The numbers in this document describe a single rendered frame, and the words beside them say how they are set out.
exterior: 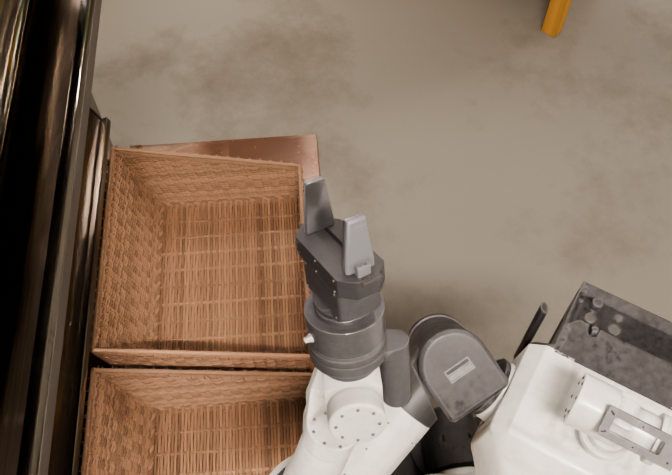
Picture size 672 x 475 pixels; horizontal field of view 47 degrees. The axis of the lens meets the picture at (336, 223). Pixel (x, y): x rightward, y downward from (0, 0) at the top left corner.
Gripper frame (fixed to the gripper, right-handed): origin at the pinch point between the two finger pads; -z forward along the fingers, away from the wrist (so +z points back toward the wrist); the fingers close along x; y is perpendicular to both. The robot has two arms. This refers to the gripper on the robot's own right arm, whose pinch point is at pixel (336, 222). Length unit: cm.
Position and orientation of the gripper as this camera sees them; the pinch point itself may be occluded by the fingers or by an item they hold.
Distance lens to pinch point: 77.0
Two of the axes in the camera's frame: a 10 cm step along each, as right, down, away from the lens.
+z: 0.8, 8.2, 5.7
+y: -8.7, 3.3, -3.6
